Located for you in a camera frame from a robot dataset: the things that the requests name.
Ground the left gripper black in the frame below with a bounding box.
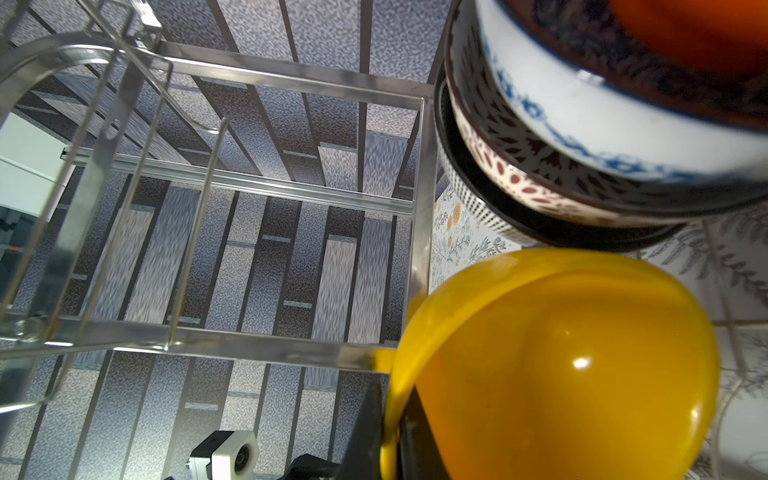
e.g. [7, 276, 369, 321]
[281, 454, 339, 480]

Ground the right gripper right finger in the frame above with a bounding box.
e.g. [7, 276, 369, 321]
[398, 389, 450, 480]

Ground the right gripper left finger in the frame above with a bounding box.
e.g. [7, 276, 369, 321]
[335, 383, 383, 480]

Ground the yellow plastic bowl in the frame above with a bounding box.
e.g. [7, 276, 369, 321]
[380, 249, 720, 479]

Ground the dark glass patterned bowl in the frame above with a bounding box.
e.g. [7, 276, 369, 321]
[433, 69, 687, 253]

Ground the white brown dotted bowl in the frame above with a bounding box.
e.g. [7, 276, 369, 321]
[445, 11, 768, 229]

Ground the blue white floral bowl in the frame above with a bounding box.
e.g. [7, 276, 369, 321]
[476, 1, 767, 184]

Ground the orange plastic bowl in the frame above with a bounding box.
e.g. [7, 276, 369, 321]
[608, 0, 768, 76]

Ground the stainless steel dish rack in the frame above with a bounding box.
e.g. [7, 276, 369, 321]
[0, 0, 768, 480]

